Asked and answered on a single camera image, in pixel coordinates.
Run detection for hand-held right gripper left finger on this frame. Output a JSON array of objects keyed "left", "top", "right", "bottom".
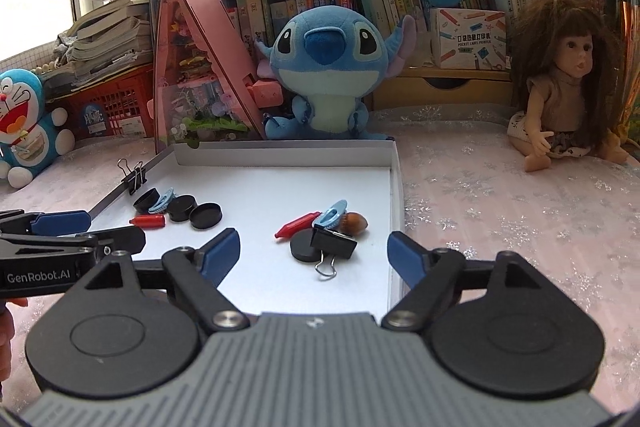
[{"left": 82, "top": 228, "right": 251, "bottom": 334}]

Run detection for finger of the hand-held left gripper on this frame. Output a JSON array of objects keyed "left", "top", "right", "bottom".
[
  {"left": 0, "top": 208, "right": 93, "bottom": 236},
  {"left": 75, "top": 226, "right": 147, "bottom": 260}
]

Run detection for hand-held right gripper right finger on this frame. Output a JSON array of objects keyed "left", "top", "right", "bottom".
[{"left": 381, "top": 231, "right": 548, "bottom": 334}]

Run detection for red cylindrical plastic peg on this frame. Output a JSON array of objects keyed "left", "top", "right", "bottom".
[{"left": 129, "top": 214, "right": 166, "bottom": 229}]

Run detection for black round hollow lid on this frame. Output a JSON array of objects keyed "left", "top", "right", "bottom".
[{"left": 133, "top": 188, "right": 162, "bottom": 214}]

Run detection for brown acorn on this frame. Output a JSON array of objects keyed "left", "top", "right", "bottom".
[{"left": 339, "top": 212, "right": 370, "bottom": 237}]

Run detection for large black binder clip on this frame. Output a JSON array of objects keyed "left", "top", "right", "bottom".
[{"left": 310, "top": 227, "right": 360, "bottom": 279}]

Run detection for red cone plastic peg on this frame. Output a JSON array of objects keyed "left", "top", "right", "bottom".
[{"left": 274, "top": 210, "right": 322, "bottom": 240}]

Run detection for white cardboard box tray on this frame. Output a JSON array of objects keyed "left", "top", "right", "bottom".
[{"left": 86, "top": 140, "right": 408, "bottom": 314}]

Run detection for person's left forearm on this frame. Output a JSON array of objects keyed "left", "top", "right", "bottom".
[{"left": 0, "top": 299, "right": 16, "bottom": 380}]

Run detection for small black binder clip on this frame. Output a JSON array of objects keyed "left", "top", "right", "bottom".
[{"left": 117, "top": 158, "right": 148, "bottom": 195}]

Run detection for pink snowflake tablecloth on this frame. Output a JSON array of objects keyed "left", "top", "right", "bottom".
[{"left": 0, "top": 104, "right": 640, "bottom": 403}]

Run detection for blue cat plush toy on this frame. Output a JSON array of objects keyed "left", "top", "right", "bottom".
[{"left": 0, "top": 68, "right": 76, "bottom": 189}]

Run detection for blue printed card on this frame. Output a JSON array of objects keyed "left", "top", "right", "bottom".
[{"left": 80, "top": 100, "right": 110, "bottom": 138}]

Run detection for red plastic crate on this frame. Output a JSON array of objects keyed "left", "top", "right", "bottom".
[{"left": 45, "top": 66, "right": 157, "bottom": 139}]

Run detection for wooden drawer box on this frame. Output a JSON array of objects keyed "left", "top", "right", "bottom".
[{"left": 362, "top": 67, "right": 516, "bottom": 113}]

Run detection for pale grid patterned board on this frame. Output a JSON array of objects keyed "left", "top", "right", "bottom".
[{"left": 0, "top": 40, "right": 68, "bottom": 75}]

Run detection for stack of books and papers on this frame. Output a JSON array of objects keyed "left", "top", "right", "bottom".
[{"left": 50, "top": 0, "right": 198, "bottom": 100}]

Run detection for blue alien plush toy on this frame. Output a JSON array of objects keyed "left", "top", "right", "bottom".
[{"left": 255, "top": 4, "right": 418, "bottom": 142}]

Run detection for pink triangular dollhouse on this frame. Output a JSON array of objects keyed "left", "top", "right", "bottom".
[{"left": 147, "top": 0, "right": 283, "bottom": 155}]

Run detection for brown haired baby doll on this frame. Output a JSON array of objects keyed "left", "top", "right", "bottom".
[{"left": 507, "top": 0, "right": 631, "bottom": 173}]

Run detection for pencil print cardboard box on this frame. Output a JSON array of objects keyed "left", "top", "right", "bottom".
[{"left": 429, "top": 7, "right": 511, "bottom": 70}]

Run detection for gold foil sheets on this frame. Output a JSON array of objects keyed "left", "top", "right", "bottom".
[{"left": 615, "top": 0, "right": 640, "bottom": 148}]

